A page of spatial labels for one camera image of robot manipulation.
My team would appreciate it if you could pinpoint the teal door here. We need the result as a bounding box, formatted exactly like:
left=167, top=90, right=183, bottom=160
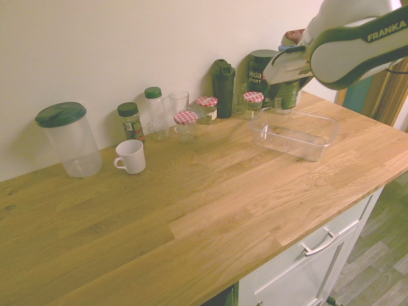
left=346, top=77, right=375, bottom=113

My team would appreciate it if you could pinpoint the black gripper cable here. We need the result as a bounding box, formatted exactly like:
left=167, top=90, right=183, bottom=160
left=270, top=45, right=307, bottom=66

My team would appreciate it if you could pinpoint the empty jar red checked lid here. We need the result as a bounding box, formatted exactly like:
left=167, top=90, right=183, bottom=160
left=173, top=111, right=198, bottom=144

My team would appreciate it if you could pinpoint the spice jar dark lid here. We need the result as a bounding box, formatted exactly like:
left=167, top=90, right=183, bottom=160
left=117, top=101, right=146, bottom=144

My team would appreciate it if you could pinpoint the short clear glass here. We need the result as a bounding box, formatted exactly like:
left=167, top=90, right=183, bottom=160
left=231, top=83, right=249, bottom=114

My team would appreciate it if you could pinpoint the white drawer with metal handle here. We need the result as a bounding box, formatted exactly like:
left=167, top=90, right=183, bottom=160
left=238, top=186, right=385, bottom=306

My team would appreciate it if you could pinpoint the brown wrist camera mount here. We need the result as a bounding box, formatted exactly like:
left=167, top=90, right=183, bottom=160
left=280, top=29, right=305, bottom=45

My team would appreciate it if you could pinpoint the wooden door frame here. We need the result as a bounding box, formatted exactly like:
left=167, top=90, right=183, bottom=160
left=333, top=54, right=408, bottom=132

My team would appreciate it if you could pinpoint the silver drawer handle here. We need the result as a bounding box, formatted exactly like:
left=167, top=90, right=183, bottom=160
left=300, top=226, right=339, bottom=258

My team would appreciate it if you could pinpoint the filled jar red checked lid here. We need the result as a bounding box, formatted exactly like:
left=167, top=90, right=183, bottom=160
left=195, top=96, right=219, bottom=126

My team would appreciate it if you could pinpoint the white mug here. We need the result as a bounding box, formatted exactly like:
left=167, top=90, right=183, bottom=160
left=113, top=139, right=147, bottom=175

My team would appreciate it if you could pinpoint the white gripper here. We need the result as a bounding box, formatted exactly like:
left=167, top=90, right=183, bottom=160
left=262, top=47, right=312, bottom=100

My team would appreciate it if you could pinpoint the clear bottle green cap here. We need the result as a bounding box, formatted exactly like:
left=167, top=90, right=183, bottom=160
left=143, top=86, right=170, bottom=142

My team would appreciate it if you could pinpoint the black Vega Sport tub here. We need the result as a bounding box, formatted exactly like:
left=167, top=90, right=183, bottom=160
left=247, top=49, right=279, bottom=109

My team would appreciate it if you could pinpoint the green cereal cup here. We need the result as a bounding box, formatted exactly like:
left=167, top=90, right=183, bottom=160
left=273, top=78, right=302, bottom=115

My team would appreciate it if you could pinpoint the clear rectangular plastic container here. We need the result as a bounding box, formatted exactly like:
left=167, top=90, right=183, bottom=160
left=249, top=108, right=340, bottom=163

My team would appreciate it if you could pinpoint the dark shaker bottle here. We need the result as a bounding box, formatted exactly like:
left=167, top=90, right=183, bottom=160
left=212, top=59, right=236, bottom=119

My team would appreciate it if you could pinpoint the tall drinking glass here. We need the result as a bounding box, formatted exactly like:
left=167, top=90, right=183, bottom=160
left=168, top=91, right=191, bottom=128

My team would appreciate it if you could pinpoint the large clear canister green lid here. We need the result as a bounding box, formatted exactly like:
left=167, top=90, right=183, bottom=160
left=34, top=101, right=103, bottom=179

